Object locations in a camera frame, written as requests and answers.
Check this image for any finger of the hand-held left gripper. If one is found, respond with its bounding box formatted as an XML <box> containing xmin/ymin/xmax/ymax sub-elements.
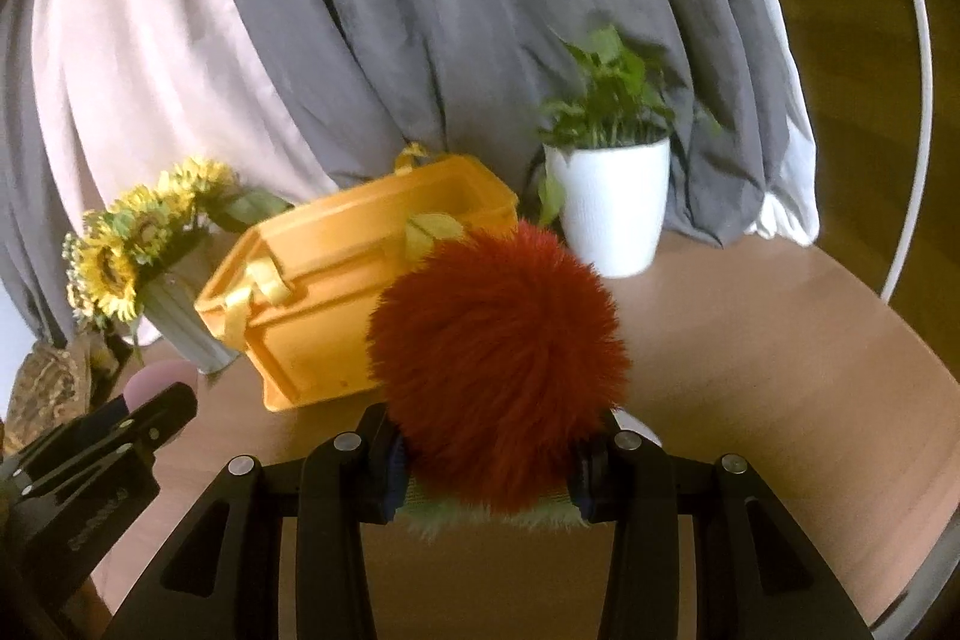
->
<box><xmin>4</xmin><ymin>396</ymin><xmax>134</xmax><ymax>465</ymax></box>
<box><xmin>19</xmin><ymin>381</ymin><xmax>200</xmax><ymax>498</ymax></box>

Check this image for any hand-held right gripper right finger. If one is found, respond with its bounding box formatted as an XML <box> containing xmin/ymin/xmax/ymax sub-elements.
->
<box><xmin>568</xmin><ymin>411</ymin><xmax>875</xmax><ymax>640</ymax></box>

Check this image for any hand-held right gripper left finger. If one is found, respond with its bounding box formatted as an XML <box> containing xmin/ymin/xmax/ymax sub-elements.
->
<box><xmin>101</xmin><ymin>404</ymin><xmax>411</xmax><ymax>640</ymax></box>

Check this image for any pale egg-shaped squishy toy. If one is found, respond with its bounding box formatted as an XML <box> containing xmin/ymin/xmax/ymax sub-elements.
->
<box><xmin>124</xmin><ymin>361</ymin><xmax>200</xmax><ymax>446</ymax></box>

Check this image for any red fluffy plush toy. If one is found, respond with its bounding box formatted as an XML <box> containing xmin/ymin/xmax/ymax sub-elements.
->
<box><xmin>367</xmin><ymin>220</ymin><xmax>629</xmax><ymax>540</ymax></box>

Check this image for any orange plastic crate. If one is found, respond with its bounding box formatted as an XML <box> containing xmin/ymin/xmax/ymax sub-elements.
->
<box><xmin>193</xmin><ymin>143</ymin><xmax>520</xmax><ymax>414</ymax></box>

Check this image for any brown patterned cloth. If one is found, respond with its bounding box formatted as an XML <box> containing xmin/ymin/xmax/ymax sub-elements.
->
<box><xmin>0</xmin><ymin>340</ymin><xmax>143</xmax><ymax>457</ymax></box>

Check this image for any grey ribbed vase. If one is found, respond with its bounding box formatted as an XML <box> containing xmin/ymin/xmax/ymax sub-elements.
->
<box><xmin>139</xmin><ymin>269</ymin><xmax>242</xmax><ymax>375</ymax></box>

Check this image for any sunflower bouquet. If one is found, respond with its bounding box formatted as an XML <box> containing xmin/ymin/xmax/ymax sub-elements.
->
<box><xmin>64</xmin><ymin>156</ymin><xmax>295</xmax><ymax>327</ymax></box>

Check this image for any grey curtain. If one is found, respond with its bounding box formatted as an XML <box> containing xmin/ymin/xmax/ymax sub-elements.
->
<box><xmin>193</xmin><ymin>0</ymin><xmax>797</xmax><ymax>251</ymax></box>
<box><xmin>0</xmin><ymin>0</ymin><xmax>80</xmax><ymax>345</ymax></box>

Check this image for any white plant pot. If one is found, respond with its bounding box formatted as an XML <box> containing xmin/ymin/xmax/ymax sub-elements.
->
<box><xmin>542</xmin><ymin>136</ymin><xmax>672</xmax><ymax>280</ymax></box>

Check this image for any pale pink curtain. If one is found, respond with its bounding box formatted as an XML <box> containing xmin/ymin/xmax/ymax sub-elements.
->
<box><xmin>28</xmin><ymin>0</ymin><xmax>340</xmax><ymax>348</ymax></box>

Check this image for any white curtain lining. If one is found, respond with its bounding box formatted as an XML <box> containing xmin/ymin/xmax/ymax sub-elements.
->
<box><xmin>750</xmin><ymin>0</ymin><xmax>820</xmax><ymax>248</ymax></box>

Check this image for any green leafy plant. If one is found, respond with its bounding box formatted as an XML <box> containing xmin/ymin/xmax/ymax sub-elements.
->
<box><xmin>536</xmin><ymin>23</ymin><xmax>722</xmax><ymax>230</ymax></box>

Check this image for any white round hoop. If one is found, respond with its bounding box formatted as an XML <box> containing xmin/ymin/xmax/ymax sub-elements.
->
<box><xmin>874</xmin><ymin>0</ymin><xmax>936</xmax><ymax>311</ymax></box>

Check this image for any yellow ribbon handle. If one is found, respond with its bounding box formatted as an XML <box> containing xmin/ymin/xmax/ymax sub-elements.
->
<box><xmin>216</xmin><ymin>260</ymin><xmax>292</xmax><ymax>350</ymax></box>
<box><xmin>394</xmin><ymin>142</ymin><xmax>434</xmax><ymax>176</ymax></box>
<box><xmin>405</xmin><ymin>212</ymin><xmax>467</xmax><ymax>266</ymax></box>

